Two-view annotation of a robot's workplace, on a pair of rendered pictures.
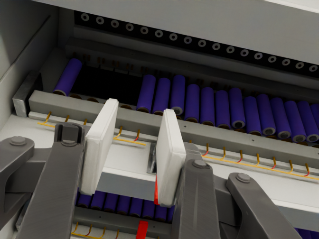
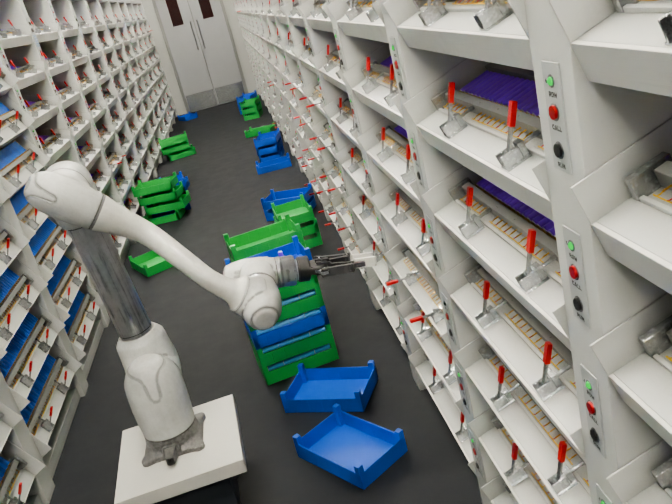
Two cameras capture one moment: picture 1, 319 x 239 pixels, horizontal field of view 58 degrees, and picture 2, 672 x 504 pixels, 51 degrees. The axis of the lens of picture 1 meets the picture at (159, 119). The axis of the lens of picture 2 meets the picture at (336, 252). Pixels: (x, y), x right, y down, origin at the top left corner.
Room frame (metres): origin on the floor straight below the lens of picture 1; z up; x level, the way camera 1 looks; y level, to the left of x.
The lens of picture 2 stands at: (0.05, -1.92, 1.37)
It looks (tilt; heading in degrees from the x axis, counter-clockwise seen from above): 21 degrees down; 90
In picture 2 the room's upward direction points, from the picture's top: 14 degrees counter-clockwise
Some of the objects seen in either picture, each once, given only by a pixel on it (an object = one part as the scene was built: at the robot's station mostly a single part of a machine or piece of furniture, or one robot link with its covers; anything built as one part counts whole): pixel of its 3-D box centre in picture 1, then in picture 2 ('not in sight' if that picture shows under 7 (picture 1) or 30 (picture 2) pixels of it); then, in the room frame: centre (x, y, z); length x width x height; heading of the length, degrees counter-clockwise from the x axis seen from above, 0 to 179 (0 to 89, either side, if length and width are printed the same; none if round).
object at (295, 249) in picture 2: not in sight; (268, 263); (-0.19, 0.59, 0.44); 0.30 x 0.20 x 0.08; 12
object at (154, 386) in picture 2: not in sight; (156, 391); (-0.53, -0.12, 0.41); 0.18 x 0.16 x 0.22; 102
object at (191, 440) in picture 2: not in sight; (172, 436); (-0.53, -0.15, 0.27); 0.22 x 0.18 x 0.06; 94
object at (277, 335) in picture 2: not in sight; (284, 318); (-0.19, 0.59, 0.20); 0.30 x 0.20 x 0.08; 12
